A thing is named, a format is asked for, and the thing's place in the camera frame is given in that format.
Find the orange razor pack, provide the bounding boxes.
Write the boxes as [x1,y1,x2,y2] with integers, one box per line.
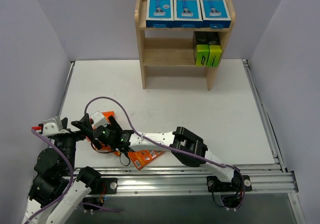
[90,143,120,157]
[128,150,165,170]
[86,111,117,141]

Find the orange razor pack top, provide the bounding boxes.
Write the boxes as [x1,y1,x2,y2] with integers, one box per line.
[86,111,117,141]

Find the white Harry's razor blister pack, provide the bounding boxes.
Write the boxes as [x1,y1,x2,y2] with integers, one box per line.
[145,0,174,29]

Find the black green Gillette box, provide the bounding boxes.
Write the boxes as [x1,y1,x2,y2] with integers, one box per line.
[206,32,222,67]
[192,31,210,67]

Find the blue Harry's razor box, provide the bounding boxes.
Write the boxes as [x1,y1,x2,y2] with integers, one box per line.
[200,0,232,29]
[173,0,203,28]

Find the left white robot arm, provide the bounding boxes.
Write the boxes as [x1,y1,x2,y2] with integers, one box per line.
[22,114,118,224]

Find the wooden three-tier shelf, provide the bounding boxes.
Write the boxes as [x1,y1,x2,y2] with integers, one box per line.
[134,0,236,89]

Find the orange razor pack front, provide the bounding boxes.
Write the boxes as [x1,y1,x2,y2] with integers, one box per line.
[128,150,165,170]

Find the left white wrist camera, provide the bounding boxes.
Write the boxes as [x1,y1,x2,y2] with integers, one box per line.
[31,116,64,137]

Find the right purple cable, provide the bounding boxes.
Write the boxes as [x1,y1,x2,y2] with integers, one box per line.
[84,96,245,192]

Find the purple cable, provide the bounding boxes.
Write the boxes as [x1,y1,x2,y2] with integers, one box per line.
[84,96,245,192]
[23,128,75,224]

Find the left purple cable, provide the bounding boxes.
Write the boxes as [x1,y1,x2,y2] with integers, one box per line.
[23,128,75,224]

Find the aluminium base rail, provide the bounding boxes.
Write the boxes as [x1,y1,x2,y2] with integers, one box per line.
[27,165,298,197]

